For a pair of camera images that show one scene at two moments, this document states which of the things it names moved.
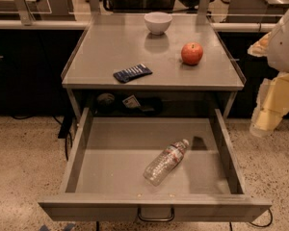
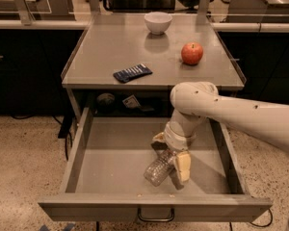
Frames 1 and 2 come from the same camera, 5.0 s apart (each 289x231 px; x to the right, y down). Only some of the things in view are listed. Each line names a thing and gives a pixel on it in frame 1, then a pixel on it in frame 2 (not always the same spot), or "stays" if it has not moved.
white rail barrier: (66, 24) stays
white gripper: (284, 47) to (177, 141)
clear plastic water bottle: (165, 163) stays
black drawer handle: (155, 218) stays
